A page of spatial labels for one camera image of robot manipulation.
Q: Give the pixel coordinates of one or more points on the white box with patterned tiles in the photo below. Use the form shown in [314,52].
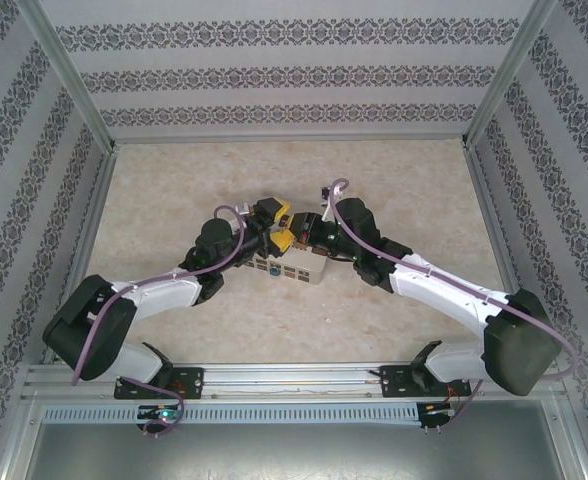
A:
[304,267]

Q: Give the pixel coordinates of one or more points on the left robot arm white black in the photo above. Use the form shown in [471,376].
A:
[164,295]

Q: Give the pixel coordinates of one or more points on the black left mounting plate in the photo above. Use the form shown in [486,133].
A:
[189,382]

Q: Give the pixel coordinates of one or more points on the black mounting plate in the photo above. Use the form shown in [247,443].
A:
[189,382]
[391,382]

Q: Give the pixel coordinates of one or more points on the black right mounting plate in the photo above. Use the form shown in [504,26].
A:
[391,382]

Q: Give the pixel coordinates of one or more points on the left controller board green light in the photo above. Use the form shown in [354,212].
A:
[161,413]

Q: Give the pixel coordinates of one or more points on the right controller board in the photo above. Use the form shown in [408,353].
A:
[436,409]

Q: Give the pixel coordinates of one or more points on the grey metal panel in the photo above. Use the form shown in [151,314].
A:
[294,452]

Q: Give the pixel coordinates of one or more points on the aluminium side rail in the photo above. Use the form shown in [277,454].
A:
[494,215]
[91,225]

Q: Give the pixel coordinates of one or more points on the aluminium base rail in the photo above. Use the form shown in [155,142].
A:
[294,375]

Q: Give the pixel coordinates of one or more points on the aluminium frame post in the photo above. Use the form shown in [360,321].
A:
[69,70]
[509,70]

